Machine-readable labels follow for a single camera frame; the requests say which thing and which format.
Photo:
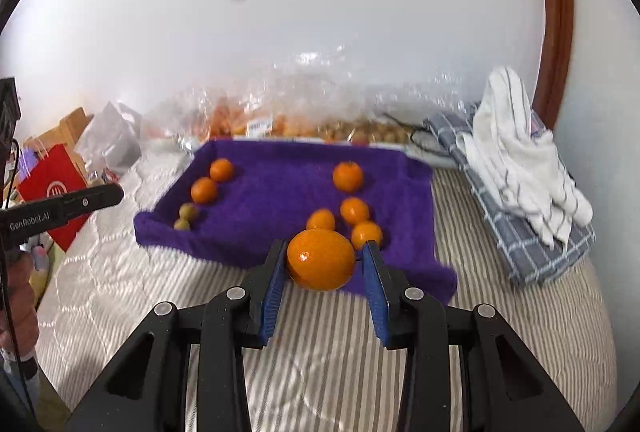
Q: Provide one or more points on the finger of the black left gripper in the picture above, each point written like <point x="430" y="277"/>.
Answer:
<point x="85" y="201"/>

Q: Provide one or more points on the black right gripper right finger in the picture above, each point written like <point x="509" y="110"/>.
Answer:
<point x="503" y="386"/>

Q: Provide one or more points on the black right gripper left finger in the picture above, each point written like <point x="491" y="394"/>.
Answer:
<point x="143" y="387"/>

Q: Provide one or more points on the large glossy orange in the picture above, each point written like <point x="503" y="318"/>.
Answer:
<point x="320" y="259"/>

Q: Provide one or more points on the orange mandarin with stem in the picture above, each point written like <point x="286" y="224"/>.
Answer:
<point x="348" y="177"/>

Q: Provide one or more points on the clear bag of brown fruits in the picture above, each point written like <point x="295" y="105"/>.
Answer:
<point x="344" y="109"/>

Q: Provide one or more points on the red paper bag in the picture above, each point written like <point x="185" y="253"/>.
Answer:
<point x="54" y="175"/>

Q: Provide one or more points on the white plastic bag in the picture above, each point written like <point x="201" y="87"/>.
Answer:
<point x="111" y="141"/>

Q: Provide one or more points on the brown cardboard box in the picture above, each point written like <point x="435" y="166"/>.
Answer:
<point x="66" y="133"/>

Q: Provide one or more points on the small oval orange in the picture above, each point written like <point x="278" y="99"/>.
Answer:
<point x="204" y="191"/>
<point x="221" y="170"/>

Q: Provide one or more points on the grey checked cloth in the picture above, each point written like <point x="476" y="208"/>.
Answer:
<point x="526" y="258"/>

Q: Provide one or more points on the purple fleece towel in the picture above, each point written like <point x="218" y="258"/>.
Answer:
<point x="275" y="188"/>

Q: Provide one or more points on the striped bed cover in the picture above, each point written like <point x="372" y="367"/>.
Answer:
<point x="324" y="369"/>

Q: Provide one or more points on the white striped towel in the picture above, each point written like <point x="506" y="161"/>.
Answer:
<point x="522" y="172"/>

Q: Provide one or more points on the small orange mandarin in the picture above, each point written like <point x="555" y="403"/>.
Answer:
<point x="354" y="211"/>

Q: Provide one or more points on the clear bag of oranges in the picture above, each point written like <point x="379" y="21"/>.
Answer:
<point x="262" y="102"/>

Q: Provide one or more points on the brown wooden frame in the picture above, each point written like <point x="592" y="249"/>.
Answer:
<point x="555" y="55"/>

